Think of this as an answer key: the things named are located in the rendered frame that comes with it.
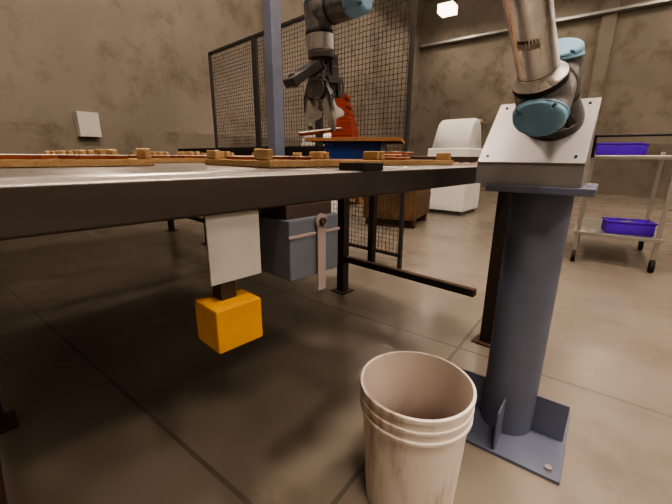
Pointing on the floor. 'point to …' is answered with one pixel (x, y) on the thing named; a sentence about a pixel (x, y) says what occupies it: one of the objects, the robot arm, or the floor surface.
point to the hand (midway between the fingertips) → (319, 129)
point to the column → (525, 334)
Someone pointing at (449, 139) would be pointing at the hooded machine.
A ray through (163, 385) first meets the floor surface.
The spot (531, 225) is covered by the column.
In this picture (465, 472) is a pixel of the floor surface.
